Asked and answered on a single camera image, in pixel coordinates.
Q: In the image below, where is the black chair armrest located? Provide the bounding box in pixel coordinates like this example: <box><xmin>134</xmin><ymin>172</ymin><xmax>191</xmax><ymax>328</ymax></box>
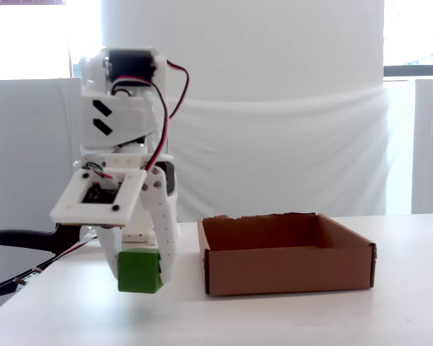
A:
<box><xmin>0</xmin><ymin>225</ymin><xmax>79</xmax><ymax>253</ymax></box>

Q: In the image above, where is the white partition panel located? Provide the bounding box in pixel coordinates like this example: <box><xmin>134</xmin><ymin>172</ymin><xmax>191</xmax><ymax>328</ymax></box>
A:
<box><xmin>0</xmin><ymin>78</ymin><xmax>84</xmax><ymax>235</ymax></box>
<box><xmin>411</xmin><ymin>78</ymin><xmax>433</xmax><ymax>216</ymax></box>

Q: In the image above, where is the thin black table cable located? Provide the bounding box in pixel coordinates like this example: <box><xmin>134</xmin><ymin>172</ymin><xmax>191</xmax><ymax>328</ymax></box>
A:
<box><xmin>0</xmin><ymin>234</ymin><xmax>98</xmax><ymax>297</ymax></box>

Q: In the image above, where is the brown cardboard box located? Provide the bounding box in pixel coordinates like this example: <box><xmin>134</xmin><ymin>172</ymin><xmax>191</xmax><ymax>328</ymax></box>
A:
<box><xmin>197</xmin><ymin>212</ymin><xmax>378</xmax><ymax>297</ymax></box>

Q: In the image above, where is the white cloth backdrop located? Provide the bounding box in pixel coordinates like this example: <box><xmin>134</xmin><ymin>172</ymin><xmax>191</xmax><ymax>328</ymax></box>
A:
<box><xmin>165</xmin><ymin>84</ymin><xmax>389</xmax><ymax>221</ymax></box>

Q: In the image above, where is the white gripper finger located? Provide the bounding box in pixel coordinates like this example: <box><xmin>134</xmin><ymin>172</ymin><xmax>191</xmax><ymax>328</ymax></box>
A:
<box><xmin>139</xmin><ymin>167</ymin><xmax>182</xmax><ymax>286</ymax></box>
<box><xmin>95</xmin><ymin>226</ymin><xmax>123</xmax><ymax>281</ymax></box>

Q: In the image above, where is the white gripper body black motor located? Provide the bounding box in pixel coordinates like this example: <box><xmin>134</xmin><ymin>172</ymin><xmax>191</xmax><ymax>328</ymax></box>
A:
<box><xmin>81</xmin><ymin>153</ymin><xmax>178</xmax><ymax>198</ymax></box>

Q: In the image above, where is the red and black motor cable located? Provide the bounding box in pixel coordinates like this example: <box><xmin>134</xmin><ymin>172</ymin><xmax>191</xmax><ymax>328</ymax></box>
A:
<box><xmin>110</xmin><ymin>60</ymin><xmax>191</xmax><ymax>173</ymax></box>

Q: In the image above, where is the bright window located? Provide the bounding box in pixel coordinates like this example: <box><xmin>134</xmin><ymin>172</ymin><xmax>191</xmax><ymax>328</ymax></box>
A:
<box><xmin>384</xmin><ymin>0</ymin><xmax>433</xmax><ymax>76</ymax></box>
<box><xmin>0</xmin><ymin>0</ymin><xmax>105</xmax><ymax>81</ymax></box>

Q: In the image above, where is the green cube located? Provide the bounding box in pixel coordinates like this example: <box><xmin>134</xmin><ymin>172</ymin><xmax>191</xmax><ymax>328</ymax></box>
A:
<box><xmin>117</xmin><ymin>247</ymin><xmax>165</xmax><ymax>295</ymax></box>

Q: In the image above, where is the white square camera mount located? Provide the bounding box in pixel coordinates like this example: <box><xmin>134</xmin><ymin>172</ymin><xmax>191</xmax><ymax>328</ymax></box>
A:
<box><xmin>50</xmin><ymin>167</ymin><xmax>148</xmax><ymax>229</ymax></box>

